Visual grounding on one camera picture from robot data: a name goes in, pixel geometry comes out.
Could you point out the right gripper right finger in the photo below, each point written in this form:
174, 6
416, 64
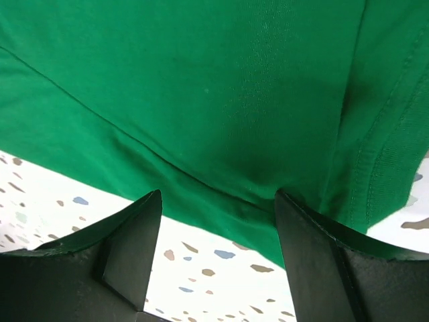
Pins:
338, 274

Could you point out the green t shirt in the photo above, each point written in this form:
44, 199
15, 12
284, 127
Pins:
220, 104

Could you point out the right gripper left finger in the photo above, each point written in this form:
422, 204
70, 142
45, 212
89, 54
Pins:
99, 273

